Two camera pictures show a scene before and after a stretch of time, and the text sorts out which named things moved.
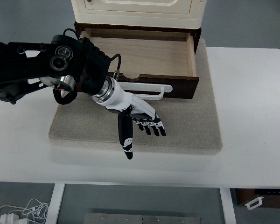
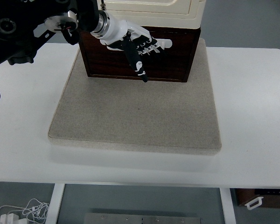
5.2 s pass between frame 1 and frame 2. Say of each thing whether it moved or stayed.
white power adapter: stayed
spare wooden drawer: stayed
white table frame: stayed
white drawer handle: moved
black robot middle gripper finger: moved
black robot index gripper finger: moved
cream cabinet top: stayed
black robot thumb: moved
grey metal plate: stayed
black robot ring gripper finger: moved
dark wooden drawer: moved
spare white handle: stayed
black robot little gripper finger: moved
